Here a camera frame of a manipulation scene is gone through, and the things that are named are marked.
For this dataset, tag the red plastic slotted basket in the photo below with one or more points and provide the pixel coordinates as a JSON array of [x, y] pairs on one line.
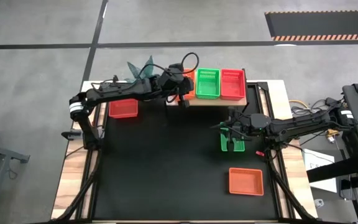
[[123, 109], [233, 88]]

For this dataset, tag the small white adapter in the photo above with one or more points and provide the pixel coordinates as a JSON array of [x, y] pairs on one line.
[[319, 203]]

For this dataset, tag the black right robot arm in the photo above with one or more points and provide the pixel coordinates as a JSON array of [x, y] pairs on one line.
[[303, 124]]

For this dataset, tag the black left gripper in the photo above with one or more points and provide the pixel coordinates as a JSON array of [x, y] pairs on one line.
[[186, 87]]

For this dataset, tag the black metal table frame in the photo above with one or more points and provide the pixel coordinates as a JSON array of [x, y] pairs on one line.
[[264, 93]]

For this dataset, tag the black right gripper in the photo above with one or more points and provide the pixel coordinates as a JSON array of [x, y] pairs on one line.
[[239, 126]]

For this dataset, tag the green plastic slotted basket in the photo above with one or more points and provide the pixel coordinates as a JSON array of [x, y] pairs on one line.
[[240, 145], [208, 87]]

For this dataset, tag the white cardboard box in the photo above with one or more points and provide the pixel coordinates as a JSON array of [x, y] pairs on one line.
[[315, 158]]

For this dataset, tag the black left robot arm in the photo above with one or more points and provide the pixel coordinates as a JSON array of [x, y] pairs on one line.
[[120, 90]]

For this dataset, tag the small red plastic piece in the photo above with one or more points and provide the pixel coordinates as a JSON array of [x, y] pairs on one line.
[[259, 153]]

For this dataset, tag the wooden shelf with black legs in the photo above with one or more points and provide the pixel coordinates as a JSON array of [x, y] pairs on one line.
[[210, 102]]

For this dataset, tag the orange plastic slotted basket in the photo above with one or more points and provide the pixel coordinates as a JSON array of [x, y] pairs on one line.
[[245, 182], [193, 93]]

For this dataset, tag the black table mat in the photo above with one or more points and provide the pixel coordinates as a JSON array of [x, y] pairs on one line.
[[182, 180]]

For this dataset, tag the black hazard-striped floor mat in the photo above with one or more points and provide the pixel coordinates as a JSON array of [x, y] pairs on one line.
[[322, 25]]

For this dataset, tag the artificial plant in white pot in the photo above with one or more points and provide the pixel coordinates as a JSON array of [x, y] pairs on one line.
[[149, 63]]

